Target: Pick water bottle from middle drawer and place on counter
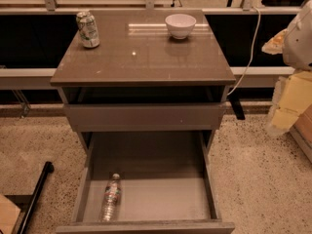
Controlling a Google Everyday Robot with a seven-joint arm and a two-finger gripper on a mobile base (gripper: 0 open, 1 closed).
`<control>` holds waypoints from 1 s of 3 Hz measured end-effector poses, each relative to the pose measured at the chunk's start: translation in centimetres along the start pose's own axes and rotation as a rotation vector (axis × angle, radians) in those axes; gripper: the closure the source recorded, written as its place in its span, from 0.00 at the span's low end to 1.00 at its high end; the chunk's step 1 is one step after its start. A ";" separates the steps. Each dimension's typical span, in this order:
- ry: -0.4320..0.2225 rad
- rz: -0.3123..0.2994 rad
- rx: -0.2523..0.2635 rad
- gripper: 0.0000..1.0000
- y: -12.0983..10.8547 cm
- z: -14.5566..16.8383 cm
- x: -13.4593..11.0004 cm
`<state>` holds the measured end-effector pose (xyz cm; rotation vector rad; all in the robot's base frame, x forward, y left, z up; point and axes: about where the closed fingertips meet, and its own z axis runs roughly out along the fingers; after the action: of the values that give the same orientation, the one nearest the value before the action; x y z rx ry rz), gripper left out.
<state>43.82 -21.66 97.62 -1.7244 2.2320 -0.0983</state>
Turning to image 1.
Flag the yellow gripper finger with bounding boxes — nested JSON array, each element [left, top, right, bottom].
[[266, 71, 312, 137], [261, 29, 287, 55]]

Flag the clear plastic water bottle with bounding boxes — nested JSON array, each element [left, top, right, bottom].
[[99, 174, 122, 222]]

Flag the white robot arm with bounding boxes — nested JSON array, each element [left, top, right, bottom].
[[261, 1, 312, 136]]

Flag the closed top drawer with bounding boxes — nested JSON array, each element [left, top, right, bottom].
[[63, 103, 225, 132]]

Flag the grey drawer cabinet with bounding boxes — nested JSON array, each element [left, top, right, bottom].
[[50, 9, 237, 234]]

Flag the open middle drawer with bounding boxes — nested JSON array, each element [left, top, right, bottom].
[[57, 132, 235, 234]]

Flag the cardboard box right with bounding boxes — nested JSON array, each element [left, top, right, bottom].
[[291, 105, 312, 163]]

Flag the white ceramic bowl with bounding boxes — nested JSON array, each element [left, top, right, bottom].
[[165, 14, 196, 39]]

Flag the green white soda can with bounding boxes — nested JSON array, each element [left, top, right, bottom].
[[76, 11, 99, 49]]

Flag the black metal bar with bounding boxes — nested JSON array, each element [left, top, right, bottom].
[[17, 161, 54, 234]]

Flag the wooden board bottom left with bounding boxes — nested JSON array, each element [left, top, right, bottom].
[[0, 194, 20, 234]]

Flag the grey horizontal rail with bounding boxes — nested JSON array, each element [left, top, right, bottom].
[[0, 66, 294, 90]]

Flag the white power cable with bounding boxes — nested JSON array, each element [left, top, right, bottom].
[[226, 6, 262, 97]]

